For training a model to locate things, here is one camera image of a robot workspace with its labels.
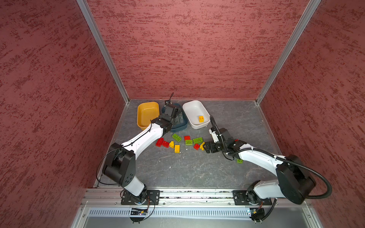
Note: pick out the white plastic bin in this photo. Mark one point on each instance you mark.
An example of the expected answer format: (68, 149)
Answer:
(193, 110)

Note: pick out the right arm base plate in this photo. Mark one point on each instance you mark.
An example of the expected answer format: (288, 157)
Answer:
(249, 198)

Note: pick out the left corner aluminium post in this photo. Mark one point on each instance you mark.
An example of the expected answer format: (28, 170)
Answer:
(85, 9)

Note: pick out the small yellow brick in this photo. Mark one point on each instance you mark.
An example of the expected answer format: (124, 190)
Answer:
(171, 144)

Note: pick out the teal plastic bin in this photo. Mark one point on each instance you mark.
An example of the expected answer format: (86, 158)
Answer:
(180, 122)

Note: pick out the aluminium front rail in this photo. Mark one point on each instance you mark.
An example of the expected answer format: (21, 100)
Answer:
(180, 197)

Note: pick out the corner aluminium post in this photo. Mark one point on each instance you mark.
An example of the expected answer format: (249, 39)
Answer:
(85, 9)
(297, 32)

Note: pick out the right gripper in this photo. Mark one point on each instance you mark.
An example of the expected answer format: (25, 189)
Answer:
(211, 143)

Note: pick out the green brick under red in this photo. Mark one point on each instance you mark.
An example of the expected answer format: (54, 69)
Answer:
(189, 143)

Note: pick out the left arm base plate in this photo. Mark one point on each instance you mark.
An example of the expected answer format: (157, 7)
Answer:
(147, 196)

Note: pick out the right corner aluminium post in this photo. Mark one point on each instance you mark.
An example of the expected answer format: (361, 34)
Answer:
(297, 32)

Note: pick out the yellow plastic bin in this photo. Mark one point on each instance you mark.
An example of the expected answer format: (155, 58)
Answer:
(146, 112)

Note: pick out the small red brick centre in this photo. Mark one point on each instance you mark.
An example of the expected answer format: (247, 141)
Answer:
(197, 146)

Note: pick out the red brick on green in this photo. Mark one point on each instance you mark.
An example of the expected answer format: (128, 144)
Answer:
(187, 137)

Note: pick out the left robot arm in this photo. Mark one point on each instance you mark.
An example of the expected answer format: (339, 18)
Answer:
(120, 161)

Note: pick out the red brick cluster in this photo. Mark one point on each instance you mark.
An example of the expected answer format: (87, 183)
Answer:
(166, 144)

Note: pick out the red long brick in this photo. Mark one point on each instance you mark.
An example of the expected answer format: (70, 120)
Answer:
(160, 142)

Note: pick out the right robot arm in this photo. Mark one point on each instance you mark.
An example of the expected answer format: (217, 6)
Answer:
(293, 180)

